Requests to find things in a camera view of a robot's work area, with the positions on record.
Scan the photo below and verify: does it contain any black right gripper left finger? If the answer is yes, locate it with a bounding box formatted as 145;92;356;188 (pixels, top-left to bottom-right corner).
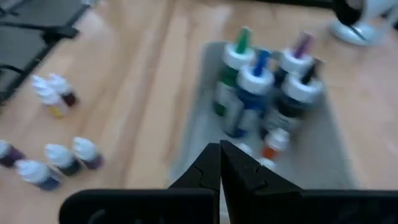
167;142;222;224

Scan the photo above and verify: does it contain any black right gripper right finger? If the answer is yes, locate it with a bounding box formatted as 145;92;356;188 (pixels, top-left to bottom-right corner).
220;139;303;224

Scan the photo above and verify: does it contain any small orange food coloring bottle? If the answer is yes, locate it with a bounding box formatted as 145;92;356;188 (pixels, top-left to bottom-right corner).
261;128;290;160

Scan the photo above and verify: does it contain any grey plastic bin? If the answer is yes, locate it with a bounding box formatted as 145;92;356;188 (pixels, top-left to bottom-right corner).
169;40;358;191

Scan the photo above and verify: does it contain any large blue food coloring bottle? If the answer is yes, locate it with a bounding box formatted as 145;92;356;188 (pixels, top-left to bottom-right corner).
222;49;276;139

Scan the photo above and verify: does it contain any large black food coloring bottle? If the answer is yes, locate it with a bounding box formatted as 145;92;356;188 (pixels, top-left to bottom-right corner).
261;57;326;141

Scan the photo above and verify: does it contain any small purple food coloring bottle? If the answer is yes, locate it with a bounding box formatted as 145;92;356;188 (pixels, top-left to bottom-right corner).
0;139;26;168
72;136;106;171

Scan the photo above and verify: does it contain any large green food coloring bottle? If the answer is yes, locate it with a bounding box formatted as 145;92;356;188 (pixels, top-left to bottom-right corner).
213;26;257;118

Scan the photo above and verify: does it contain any large purple food coloring bottle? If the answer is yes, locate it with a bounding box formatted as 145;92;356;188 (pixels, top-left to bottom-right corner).
273;30;315;88

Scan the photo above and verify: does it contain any small yellow food coloring bottle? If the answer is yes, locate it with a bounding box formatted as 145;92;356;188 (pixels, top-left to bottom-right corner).
32;76;68;118

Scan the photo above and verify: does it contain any small blue food coloring bottle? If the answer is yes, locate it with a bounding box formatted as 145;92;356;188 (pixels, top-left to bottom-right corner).
15;159;62;191

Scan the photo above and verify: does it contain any small dark red coloring bottle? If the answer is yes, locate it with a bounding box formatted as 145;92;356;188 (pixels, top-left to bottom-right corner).
48;73;79;107

